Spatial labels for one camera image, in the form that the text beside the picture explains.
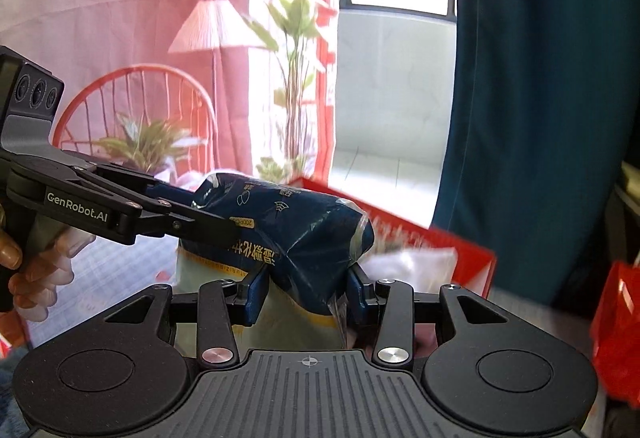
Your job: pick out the dark teal curtain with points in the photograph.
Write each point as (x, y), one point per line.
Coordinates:
(545, 94)

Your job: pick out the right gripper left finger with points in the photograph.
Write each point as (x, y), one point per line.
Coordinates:
(222, 304)

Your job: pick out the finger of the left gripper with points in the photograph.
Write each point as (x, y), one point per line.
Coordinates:
(132, 184)
(161, 218)

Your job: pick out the red plastic bag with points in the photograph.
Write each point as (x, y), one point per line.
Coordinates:
(615, 334)

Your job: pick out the person's left hand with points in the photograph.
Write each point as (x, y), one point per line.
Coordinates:
(39, 259)

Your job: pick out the red strawberry cardboard box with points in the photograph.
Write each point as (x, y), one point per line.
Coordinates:
(475, 266)

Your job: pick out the blue snack bag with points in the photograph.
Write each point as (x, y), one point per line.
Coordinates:
(307, 240)

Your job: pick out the white cloth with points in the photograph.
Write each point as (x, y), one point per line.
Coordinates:
(425, 269)

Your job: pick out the pink printed backdrop curtain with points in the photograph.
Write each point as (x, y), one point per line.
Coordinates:
(180, 88)

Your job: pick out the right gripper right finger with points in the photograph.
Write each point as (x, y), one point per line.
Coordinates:
(381, 314)

